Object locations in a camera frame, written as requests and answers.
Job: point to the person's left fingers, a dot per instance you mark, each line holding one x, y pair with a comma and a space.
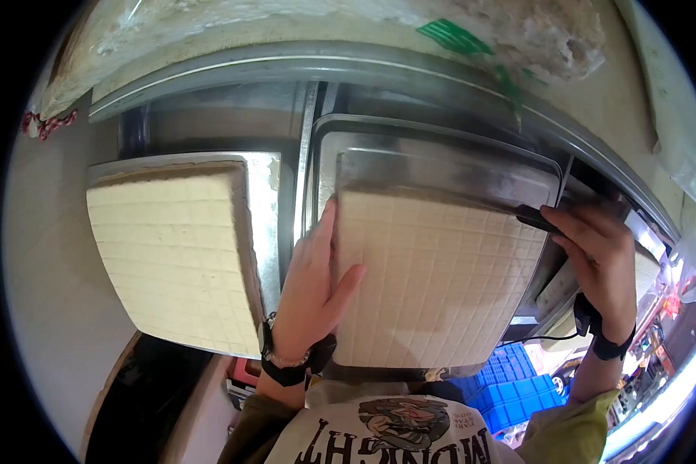
320, 235

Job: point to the person's right fingers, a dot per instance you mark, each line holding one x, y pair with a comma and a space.
568, 232

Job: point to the large steel tray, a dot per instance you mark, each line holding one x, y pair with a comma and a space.
383, 130

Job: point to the scored white tofu block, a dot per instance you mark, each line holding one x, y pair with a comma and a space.
174, 255
435, 278

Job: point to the stainless steel counter frame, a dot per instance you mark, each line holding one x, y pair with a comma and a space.
336, 64

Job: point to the person's right hand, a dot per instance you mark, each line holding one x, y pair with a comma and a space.
600, 272

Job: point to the person's left thumb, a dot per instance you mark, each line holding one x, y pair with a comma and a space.
348, 285

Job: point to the clear plastic bag green print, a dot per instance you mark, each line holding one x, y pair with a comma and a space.
301, 14

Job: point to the stack of blue plastic crates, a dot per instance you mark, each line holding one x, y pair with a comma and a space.
507, 388

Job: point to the black wrist band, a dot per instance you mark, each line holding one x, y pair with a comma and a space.
600, 333
294, 365

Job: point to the person's left hand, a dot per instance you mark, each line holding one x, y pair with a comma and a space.
304, 301

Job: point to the person's body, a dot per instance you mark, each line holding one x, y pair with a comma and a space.
383, 426

